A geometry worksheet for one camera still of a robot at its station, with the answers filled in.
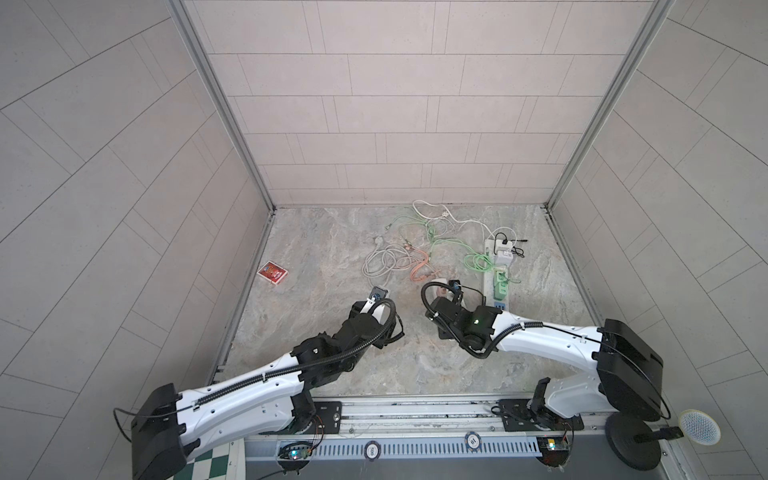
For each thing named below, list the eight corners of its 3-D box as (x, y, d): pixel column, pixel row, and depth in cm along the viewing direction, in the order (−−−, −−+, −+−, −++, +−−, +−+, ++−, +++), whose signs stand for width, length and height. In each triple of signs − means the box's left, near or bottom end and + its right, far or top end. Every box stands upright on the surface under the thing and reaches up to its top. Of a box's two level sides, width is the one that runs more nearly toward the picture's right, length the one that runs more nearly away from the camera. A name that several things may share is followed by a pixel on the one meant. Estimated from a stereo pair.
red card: (260, 275, 98) (257, 271, 96) (271, 264, 101) (269, 260, 99) (276, 285, 96) (273, 281, 94) (287, 273, 99) (285, 269, 97)
